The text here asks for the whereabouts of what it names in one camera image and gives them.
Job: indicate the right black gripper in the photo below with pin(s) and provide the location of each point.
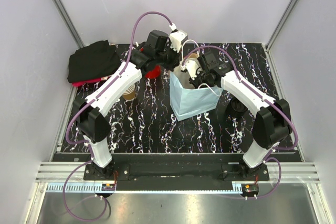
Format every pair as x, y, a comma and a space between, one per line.
195, 82

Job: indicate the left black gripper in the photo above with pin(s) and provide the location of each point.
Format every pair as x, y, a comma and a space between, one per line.
176, 61

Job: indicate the light blue paper bag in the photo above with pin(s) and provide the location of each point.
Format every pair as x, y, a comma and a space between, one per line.
187, 101

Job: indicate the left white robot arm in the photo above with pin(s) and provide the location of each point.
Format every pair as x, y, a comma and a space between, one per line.
160, 49

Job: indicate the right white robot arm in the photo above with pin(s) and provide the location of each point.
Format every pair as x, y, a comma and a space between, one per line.
271, 124

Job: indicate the red cup holder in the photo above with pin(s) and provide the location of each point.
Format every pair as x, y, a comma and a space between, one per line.
154, 73

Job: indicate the stack of black cup lids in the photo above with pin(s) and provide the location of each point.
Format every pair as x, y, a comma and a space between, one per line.
235, 108

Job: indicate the stack of brown paper cups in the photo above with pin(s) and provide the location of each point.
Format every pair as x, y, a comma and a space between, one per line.
129, 93

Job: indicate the black marble pattern mat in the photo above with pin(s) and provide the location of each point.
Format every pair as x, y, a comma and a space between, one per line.
147, 124

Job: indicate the black folded cloth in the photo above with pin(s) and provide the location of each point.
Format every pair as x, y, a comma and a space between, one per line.
92, 62

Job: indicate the pink cloth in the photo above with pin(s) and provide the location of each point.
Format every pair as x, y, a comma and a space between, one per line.
81, 83

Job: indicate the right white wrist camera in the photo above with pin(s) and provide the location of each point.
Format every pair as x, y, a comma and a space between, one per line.
191, 66

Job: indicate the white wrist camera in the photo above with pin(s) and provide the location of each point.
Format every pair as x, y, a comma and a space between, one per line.
191, 66
177, 38

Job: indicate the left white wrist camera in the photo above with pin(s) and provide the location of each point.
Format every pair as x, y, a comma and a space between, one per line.
177, 38

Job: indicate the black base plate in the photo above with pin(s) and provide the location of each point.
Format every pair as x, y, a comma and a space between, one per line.
202, 173

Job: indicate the aluminium frame rail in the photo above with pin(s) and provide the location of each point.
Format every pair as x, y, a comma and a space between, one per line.
288, 173

